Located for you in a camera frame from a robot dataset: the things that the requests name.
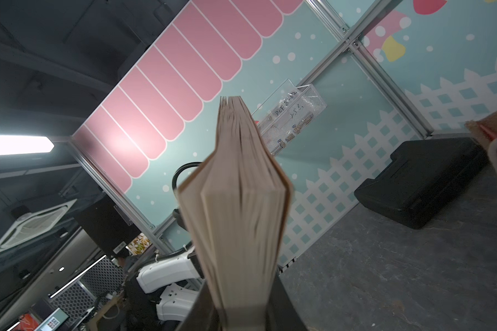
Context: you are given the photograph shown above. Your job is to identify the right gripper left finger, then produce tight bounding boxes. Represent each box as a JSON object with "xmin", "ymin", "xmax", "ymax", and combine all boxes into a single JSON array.
[{"xmin": 176, "ymin": 283, "xmax": 222, "ymax": 331}]

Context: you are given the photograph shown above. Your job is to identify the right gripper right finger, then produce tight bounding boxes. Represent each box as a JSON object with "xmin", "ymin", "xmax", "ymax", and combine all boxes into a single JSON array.
[{"xmin": 266, "ymin": 274, "xmax": 308, "ymax": 331}]

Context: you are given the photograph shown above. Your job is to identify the brown lamp cover book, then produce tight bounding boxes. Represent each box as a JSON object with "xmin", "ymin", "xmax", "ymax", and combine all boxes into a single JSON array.
[{"xmin": 175, "ymin": 97, "xmax": 294, "ymax": 330}]

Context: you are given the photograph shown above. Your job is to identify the red canvas tote bag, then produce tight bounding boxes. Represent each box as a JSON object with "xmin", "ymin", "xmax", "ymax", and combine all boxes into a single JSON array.
[{"xmin": 464, "ymin": 103, "xmax": 497, "ymax": 204}]

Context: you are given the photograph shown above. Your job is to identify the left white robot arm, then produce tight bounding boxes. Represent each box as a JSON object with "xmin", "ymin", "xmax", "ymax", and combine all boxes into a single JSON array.
[{"xmin": 136, "ymin": 241, "xmax": 203, "ymax": 322}]

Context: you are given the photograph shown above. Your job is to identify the black plastic tool case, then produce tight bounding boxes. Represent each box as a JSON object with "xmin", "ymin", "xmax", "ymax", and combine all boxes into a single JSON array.
[{"xmin": 354, "ymin": 138, "xmax": 488, "ymax": 229}]

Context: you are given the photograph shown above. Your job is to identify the clear plastic wall bin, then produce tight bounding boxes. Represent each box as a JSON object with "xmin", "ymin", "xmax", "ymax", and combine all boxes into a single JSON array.
[{"xmin": 252, "ymin": 79, "xmax": 327, "ymax": 156}]

